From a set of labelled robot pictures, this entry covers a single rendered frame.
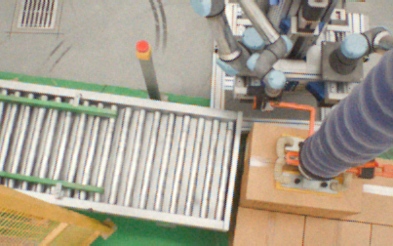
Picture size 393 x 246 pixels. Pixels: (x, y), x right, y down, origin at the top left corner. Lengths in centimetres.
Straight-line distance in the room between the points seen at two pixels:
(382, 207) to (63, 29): 261
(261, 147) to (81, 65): 173
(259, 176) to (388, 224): 94
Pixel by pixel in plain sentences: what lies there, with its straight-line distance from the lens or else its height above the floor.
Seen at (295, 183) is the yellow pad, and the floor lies 99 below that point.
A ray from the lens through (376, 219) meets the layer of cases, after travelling 307.
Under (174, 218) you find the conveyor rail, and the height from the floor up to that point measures 60.
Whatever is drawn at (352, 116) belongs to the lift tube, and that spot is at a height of 198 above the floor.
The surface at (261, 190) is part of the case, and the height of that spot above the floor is 94.
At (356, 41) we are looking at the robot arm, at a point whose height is 127.
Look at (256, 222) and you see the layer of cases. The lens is 289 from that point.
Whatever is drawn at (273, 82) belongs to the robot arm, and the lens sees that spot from 213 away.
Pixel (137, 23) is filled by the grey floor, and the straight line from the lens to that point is 383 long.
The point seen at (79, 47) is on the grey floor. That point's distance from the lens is 383.
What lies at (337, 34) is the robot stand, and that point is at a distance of 281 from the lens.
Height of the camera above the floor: 341
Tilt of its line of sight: 75 degrees down
